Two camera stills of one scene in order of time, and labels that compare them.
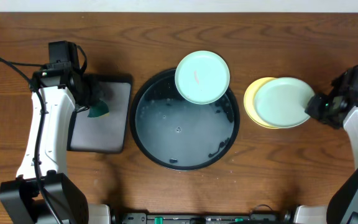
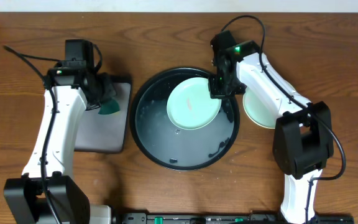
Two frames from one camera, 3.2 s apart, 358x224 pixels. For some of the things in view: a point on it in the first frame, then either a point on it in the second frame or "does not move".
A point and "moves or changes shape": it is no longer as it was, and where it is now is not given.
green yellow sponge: (99, 111) moves or changes shape
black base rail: (136, 218) does not move
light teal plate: (202, 77) -> (189, 105)
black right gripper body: (322, 106) -> (225, 84)
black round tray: (179, 134) does not move
